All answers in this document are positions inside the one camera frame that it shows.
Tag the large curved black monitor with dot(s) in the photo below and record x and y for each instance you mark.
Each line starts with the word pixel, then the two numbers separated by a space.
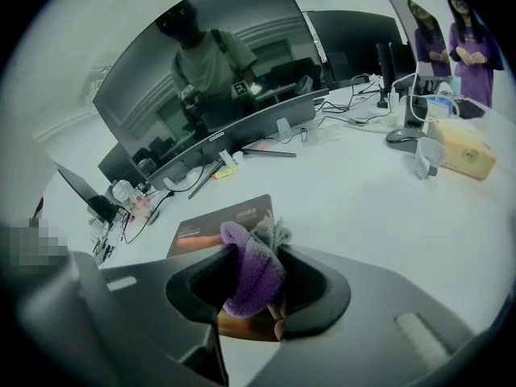
pixel 242 75

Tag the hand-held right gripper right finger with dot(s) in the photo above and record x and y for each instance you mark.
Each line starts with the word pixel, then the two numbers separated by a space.
pixel 363 337

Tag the black computer mouse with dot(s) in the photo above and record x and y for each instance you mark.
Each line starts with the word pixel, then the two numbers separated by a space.
pixel 403 137

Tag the dark striped mouse pad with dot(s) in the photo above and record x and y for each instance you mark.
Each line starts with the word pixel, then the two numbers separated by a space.
pixel 201 232

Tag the blue packet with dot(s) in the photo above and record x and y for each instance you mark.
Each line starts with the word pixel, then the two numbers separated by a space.
pixel 439 107

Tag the black keyboard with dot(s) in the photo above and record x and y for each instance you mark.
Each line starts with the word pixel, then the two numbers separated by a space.
pixel 471 110

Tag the yellow tube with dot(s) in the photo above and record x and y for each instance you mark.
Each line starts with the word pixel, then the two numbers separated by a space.
pixel 224 173

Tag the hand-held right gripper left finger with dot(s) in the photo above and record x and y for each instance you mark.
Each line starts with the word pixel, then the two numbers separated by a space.
pixel 141 317

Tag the clear plastic bag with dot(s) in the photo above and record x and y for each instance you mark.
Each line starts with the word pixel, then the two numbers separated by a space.
pixel 326 134

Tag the purple cloth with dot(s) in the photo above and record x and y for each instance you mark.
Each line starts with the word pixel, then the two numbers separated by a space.
pixel 254 272

